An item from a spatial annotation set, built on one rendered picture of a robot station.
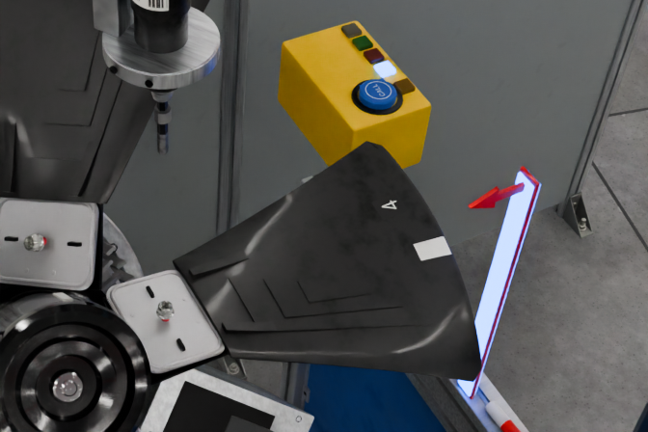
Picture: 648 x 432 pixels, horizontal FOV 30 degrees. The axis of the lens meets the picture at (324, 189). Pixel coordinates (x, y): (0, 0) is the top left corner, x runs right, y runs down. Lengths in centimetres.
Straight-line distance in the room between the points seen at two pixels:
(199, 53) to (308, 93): 61
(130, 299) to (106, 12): 29
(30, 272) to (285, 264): 21
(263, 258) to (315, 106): 37
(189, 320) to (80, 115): 18
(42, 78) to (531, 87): 152
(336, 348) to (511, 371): 150
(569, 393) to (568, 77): 61
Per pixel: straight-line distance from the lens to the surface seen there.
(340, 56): 134
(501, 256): 115
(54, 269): 90
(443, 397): 136
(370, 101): 128
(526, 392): 241
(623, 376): 249
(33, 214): 91
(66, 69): 89
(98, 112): 88
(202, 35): 74
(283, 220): 101
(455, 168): 234
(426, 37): 203
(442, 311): 101
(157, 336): 92
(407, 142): 132
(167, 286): 96
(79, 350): 86
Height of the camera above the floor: 193
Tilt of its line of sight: 46 degrees down
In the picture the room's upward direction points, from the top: 7 degrees clockwise
